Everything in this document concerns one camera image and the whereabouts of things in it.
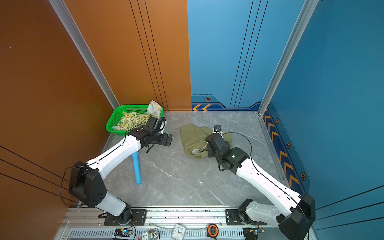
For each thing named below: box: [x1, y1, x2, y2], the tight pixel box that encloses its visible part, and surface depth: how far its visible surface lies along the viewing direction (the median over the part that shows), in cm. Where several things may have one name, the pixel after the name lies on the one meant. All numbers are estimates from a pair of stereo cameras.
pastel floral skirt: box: [147, 100, 162, 119], surface depth 114 cm
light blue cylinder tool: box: [131, 151, 142, 185], surface depth 88 cm
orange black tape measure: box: [206, 223, 219, 239], surface depth 69 cm
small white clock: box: [171, 223, 187, 240], surface depth 70 cm
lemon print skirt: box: [111, 111, 151, 131], surface depth 107 cm
